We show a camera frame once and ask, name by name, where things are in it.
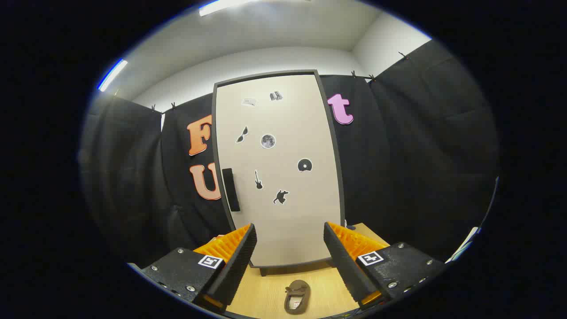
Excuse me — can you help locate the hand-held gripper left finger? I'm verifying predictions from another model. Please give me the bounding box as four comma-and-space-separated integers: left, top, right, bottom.
132, 223, 258, 316

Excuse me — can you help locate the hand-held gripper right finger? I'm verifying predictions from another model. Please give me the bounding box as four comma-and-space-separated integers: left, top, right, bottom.
323, 222, 448, 313

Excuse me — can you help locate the brown fuzzy shoe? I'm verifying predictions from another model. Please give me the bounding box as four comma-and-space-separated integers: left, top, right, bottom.
284, 280, 311, 315

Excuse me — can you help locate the black door handle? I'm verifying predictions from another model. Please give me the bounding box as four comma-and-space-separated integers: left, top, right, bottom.
221, 168, 241, 212

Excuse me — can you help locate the grey shoe cabinet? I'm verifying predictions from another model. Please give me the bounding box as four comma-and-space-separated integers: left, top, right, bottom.
211, 69, 346, 277

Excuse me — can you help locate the white printed board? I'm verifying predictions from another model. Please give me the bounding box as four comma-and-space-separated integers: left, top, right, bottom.
445, 227, 481, 264

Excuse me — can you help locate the black backdrop cloth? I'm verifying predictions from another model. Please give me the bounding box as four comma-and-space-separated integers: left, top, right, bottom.
80, 39, 501, 266

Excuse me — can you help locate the ceiling light strip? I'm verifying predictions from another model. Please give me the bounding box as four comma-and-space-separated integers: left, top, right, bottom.
198, 0, 262, 17
97, 59, 128, 93

